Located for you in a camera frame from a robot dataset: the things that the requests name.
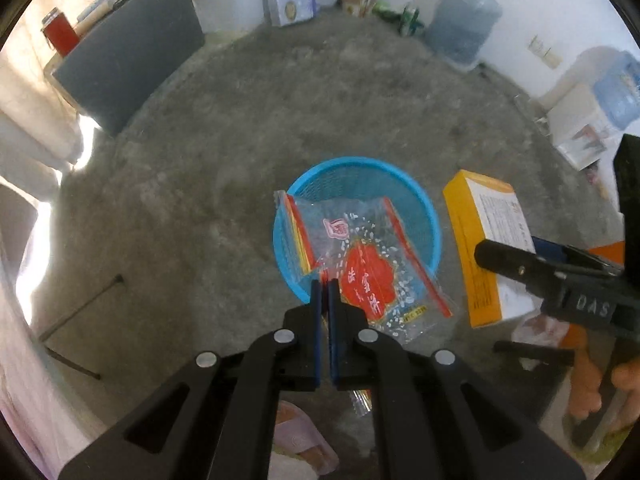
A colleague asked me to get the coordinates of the yellow white cardboard box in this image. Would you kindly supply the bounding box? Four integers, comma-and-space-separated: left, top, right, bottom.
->
442, 170, 541, 328

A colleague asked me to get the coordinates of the clear red snack bag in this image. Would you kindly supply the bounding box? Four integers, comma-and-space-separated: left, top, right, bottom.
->
276, 191, 454, 344

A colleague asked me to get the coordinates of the blue plastic trash basket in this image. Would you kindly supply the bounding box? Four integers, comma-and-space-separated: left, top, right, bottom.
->
272, 156, 442, 304

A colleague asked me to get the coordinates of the right hand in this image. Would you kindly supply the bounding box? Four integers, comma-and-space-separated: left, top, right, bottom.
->
561, 324, 640, 432

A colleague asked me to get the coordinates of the white box on floor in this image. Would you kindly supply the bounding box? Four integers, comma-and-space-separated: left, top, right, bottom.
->
547, 84, 620, 171

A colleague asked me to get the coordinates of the large blue water jug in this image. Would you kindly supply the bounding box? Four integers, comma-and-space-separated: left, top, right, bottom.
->
425, 0, 502, 67

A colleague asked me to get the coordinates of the green glass bottle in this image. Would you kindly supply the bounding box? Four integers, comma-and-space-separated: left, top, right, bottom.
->
372, 1, 425, 37

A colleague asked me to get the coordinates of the cream curtain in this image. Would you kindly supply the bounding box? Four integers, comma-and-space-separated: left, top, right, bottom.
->
1, 53, 84, 202

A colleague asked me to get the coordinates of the dark grey side cabinet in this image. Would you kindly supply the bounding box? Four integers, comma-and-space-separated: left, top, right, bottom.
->
53, 0, 205, 136

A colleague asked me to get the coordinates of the red thermos jug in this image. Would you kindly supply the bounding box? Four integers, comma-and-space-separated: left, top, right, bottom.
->
42, 8, 80, 58

